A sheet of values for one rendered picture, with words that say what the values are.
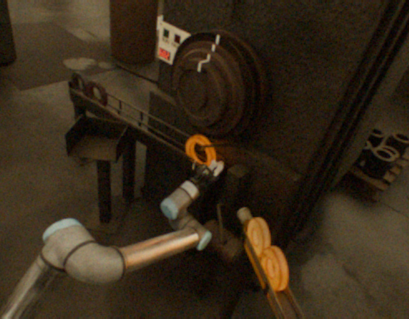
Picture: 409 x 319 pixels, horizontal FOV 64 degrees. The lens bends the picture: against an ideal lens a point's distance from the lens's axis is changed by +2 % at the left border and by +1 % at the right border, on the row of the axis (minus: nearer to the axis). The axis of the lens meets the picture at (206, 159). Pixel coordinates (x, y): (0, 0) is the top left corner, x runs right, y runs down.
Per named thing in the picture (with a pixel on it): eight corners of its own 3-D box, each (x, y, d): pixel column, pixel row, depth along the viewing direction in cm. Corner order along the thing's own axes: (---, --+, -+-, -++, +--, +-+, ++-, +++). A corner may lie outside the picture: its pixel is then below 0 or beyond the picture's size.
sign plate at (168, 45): (160, 56, 175) (163, 21, 164) (195, 75, 163) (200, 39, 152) (157, 56, 173) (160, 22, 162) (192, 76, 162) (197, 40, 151)
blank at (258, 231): (258, 209, 137) (252, 210, 136) (274, 237, 124) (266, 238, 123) (251, 236, 145) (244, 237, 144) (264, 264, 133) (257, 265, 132)
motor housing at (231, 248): (199, 272, 196) (216, 213, 164) (228, 298, 187) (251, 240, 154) (184, 287, 188) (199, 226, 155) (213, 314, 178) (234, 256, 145)
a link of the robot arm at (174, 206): (160, 212, 149) (157, 201, 141) (179, 194, 154) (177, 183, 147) (174, 224, 145) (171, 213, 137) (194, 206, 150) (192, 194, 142)
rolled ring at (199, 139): (214, 149, 154) (219, 146, 156) (188, 130, 162) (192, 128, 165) (208, 177, 165) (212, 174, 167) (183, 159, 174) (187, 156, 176)
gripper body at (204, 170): (215, 169, 150) (198, 186, 144) (216, 180, 156) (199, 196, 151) (204, 161, 153) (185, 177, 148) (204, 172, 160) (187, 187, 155)
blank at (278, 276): (274, 237, 124) (266, 238, 123) (293, 271, 112) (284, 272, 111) (264, 264, 133) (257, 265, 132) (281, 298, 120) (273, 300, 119)
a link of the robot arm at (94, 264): (95, 275, 91) (218, 231, 148) (71, 246, 97) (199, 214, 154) (80, 306, 94) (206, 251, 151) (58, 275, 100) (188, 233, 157)
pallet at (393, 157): (262, 134, 333) (275, 95, 306) (302, 113, 385) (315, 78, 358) (376, 203, 276) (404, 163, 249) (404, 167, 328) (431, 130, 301)
